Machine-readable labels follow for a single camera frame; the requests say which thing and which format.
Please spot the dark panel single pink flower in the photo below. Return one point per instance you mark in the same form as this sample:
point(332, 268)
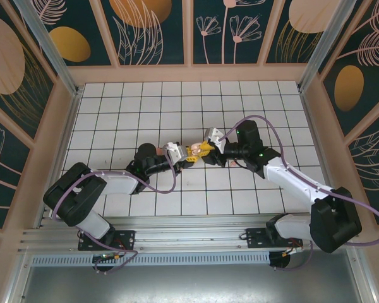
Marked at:
point(6, 176)

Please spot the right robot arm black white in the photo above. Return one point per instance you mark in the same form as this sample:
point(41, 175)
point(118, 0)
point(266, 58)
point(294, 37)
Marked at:
point(290, 176)

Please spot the small green circuit board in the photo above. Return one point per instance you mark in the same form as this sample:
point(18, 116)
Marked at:
point(109, 256)

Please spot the dark panel orange oval feathers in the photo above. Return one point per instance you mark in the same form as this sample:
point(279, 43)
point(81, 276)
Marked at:
point(349, 88)

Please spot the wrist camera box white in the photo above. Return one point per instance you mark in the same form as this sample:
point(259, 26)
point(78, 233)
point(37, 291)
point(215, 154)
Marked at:
point(176, 152)
point(213, 135)

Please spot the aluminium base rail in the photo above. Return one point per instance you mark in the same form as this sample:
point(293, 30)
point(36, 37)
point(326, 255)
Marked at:
point(189, 230)

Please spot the beige earbud charging case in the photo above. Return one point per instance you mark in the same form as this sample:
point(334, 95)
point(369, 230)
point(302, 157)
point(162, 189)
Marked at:
point(194, 147)

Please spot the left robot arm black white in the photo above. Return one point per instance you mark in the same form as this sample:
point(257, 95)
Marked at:
point(120, 184)

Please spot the dark panel large peach oval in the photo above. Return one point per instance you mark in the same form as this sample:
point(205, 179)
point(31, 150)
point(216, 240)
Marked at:
point(3, 53)

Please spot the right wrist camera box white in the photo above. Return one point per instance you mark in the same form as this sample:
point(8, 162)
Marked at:
point(213, 135)

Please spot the grey metal sheet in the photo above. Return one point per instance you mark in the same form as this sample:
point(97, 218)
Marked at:
point(189, 284)

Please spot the dark panel pink leaf outlines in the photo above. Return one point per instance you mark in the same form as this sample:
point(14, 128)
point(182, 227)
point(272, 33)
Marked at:
point(376, 158)

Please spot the aluminium table edge rail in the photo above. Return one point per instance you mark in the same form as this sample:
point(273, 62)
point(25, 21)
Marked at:
point(310, 120)
point(69, 123)

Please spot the dark panel yellow oval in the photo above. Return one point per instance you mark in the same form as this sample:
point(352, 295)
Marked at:
point(69, 44)

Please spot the dark panel orange circle leaves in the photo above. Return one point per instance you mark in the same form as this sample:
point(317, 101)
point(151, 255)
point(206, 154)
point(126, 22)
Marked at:
point(139, 12)

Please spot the dark panel pink flower outlines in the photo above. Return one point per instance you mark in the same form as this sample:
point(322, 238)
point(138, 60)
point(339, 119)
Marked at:
point(256, 53)

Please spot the aluminium corner post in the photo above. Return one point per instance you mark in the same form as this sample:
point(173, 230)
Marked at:
point(53, 53)
point(321, 47)

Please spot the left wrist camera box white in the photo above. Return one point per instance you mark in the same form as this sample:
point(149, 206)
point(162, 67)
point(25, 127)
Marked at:
point(176, 152)

